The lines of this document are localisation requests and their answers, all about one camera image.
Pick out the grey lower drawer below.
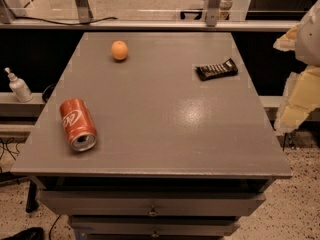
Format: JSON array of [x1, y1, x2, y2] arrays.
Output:
[[69, 216, 239, 237]]

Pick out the grey drawer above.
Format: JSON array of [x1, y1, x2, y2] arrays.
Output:
[[40, 191, 265, 217], [69, 216, 239, 237]]

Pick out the metal frame post right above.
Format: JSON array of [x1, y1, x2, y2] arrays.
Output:
[[206, 0, 221, 27]]

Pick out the orange fruit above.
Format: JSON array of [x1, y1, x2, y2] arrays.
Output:
[[111, 41, 128, 61]]

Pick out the red soda can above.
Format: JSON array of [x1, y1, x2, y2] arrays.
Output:
[[59, 98, 97, 152]]

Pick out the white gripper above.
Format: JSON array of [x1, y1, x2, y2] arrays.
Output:
[[273, 0, 320, 134]]

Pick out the white pump bottle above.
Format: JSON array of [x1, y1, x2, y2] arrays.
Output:
[[5, 67, 33, 103]]

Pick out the metal frame post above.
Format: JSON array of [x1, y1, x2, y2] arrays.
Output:
[[206, 0, 221, 27], [75, 0, 93, 24]]

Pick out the black floor cables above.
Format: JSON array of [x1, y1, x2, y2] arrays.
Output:
[[0, 137, 21, 175]]

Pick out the dark chocolate rxbar wrapper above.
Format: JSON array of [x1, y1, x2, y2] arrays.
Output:
[[195, 58, 238, 81]]

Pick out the black shoe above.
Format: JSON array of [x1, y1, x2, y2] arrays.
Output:
[[3, 227, 44, 240]]

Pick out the black cable on shelf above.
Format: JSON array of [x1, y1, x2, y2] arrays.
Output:
[[8, 7, 118, 26]]

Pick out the grey top drawer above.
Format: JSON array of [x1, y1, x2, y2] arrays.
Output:
[[40, 191, 265, 217]]

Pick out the metal frame post left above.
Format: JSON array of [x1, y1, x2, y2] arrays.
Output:
[[75, 0, 93, 24]]

